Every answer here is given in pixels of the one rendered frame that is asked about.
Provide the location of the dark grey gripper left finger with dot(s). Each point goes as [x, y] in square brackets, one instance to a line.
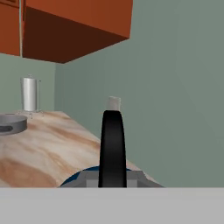
[87, 179]

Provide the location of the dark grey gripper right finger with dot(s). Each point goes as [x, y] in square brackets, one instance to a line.
[137, 179]

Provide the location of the white paper towel roll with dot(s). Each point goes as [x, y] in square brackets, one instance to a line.
[29, 93]

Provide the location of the orange wall cupboard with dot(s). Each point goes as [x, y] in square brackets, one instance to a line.
[8, 29]
[73, 29]

